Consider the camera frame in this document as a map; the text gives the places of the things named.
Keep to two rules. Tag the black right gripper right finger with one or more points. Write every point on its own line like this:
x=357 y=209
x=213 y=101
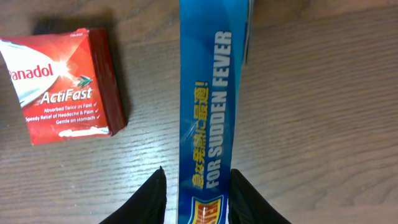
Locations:
x=247 y=205

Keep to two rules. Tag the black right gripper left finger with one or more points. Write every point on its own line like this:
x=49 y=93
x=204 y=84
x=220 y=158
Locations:
x=146 y=206

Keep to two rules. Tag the red Panadol ActiFast box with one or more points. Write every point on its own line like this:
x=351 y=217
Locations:
x=66 y=84

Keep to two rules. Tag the blue KoolFever box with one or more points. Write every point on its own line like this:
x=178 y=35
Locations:
x=214 y=36

